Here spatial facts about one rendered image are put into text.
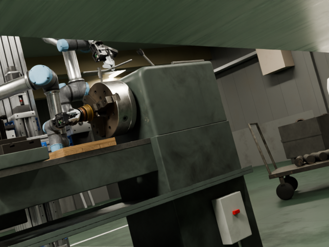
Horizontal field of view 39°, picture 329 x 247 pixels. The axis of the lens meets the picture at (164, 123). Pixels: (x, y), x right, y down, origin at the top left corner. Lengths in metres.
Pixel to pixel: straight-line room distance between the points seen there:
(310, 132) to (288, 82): 1.77
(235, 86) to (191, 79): 8.11
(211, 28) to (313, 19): 0.09
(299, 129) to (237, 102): 2.63
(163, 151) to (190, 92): 0.43
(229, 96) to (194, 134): 8.36
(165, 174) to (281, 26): 2.11
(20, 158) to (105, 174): 0.46
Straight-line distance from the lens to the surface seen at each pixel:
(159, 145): 2.48
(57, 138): 2.68
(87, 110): 2.49
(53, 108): 2.82
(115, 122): 2.49
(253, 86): 10.48
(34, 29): 0.32
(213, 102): 2.83
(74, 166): 2.25
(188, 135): 2.63
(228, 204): 2.66
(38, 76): 2.70
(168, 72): 2.65
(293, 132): 8.75
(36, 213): 3.09
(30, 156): 2.09
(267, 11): 0.36
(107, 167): 2.33
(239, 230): 2.70
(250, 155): 10.85
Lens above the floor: 0.74
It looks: 4 degrees up
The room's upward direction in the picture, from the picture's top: 15 degrees counter-clockwise
